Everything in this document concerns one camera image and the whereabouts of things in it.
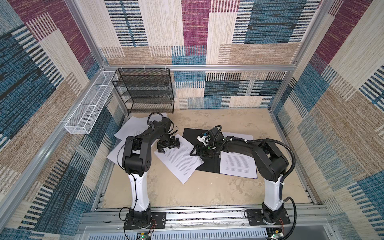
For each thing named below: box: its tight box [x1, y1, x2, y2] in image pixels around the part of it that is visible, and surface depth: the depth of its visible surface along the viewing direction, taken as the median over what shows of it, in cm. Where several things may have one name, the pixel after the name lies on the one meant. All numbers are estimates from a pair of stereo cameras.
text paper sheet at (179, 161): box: [153, 133, 205, 185], surface depth 93 cm
